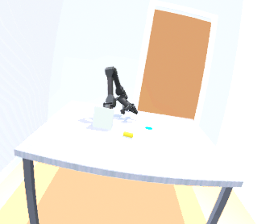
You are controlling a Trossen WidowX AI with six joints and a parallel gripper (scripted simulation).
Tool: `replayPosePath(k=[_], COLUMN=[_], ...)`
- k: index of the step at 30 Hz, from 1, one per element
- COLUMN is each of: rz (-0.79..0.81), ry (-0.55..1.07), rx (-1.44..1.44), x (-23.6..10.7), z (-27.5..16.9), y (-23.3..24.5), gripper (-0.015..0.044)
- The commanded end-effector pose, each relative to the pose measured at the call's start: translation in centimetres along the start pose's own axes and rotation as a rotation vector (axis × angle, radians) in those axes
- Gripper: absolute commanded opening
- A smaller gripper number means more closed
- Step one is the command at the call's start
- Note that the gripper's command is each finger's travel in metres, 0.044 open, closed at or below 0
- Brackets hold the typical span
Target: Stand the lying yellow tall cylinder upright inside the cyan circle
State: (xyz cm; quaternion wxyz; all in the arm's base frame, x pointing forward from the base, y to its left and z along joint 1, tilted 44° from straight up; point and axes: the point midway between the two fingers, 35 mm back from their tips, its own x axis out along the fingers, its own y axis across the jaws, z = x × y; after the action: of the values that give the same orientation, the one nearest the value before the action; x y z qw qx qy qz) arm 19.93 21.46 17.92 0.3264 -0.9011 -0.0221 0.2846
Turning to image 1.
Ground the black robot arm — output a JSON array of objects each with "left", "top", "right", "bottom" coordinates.
[{"left": 103, "top": 66, "right": 128, "bottom": 114}]

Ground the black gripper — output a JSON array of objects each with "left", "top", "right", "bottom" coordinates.
[{"left": 122, "top": 100, "right": 138, "bottom": 114}]

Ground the yellow cylinder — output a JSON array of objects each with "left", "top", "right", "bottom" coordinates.
[{"left": 122, "top": 131, "right": 133, "bottom": 138}]

